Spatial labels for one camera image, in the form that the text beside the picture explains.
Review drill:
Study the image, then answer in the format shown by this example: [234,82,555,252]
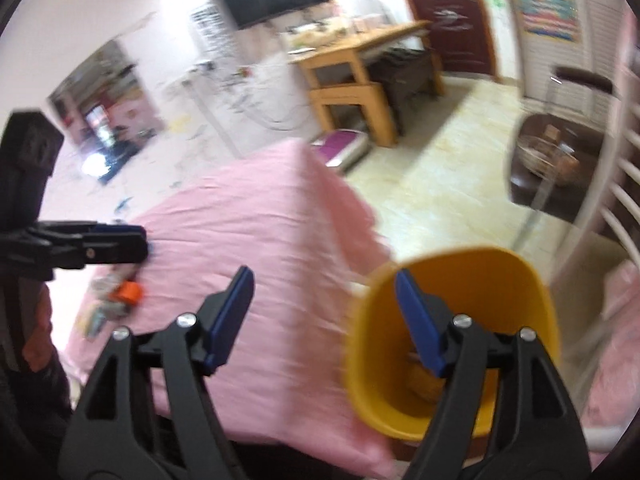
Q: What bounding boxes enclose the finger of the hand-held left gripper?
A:
[47,239,150,269]
[22,220,147,247]

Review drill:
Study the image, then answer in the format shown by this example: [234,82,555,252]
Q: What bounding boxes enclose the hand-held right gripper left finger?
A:
[59,265,256,480]

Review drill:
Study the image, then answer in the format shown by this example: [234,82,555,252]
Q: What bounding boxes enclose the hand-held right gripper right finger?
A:
[394,269,591,480]

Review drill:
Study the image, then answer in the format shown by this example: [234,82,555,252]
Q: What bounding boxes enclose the orange capped bottle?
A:
[97,280,146,318]

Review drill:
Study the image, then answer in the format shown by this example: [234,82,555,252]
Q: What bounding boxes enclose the yellow plastic cup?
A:
[345,246,561,443]

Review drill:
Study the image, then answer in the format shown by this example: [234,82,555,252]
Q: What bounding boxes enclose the crumpled wrapper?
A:
[82,307,110,339]

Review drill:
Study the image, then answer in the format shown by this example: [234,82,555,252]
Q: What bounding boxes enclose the pink tablecloth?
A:
[50,139,401,466]

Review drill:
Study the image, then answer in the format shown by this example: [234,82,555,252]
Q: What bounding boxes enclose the dark brown chair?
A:
[507,65,613,226]

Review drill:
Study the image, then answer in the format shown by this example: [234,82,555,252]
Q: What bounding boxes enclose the purple bathroom scale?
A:
[312,129,371,168]

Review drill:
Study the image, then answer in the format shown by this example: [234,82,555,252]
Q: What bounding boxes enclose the pink bedding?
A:
[585,260,640,431]

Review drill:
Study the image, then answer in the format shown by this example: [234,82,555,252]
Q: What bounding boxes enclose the dark stool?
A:
[372,47,446,133]

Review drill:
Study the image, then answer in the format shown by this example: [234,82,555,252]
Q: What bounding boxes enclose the white bed railing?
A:
[550,10,640,461]

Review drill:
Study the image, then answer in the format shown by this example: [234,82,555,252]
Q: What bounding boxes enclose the wooden desk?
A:
[287,21,433,148]

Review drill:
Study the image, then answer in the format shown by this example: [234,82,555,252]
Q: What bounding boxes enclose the dark red door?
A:
[392,0,498,81]

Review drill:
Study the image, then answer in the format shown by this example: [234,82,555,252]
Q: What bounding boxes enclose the white wardrobe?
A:
[520,0,633,106]

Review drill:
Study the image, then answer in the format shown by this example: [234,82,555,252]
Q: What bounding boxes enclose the wall mirror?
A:
[47,40,166,186]

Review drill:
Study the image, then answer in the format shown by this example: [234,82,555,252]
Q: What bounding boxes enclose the white wall rack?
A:
[190,2,237,63]

